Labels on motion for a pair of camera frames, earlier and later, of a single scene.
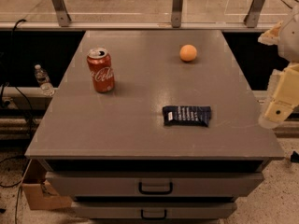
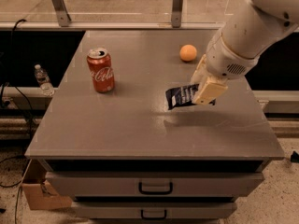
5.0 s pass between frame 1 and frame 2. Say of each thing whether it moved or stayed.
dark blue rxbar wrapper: moved
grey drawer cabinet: stayed
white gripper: moved
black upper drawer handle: stayed
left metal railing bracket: stayed
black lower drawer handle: stayed
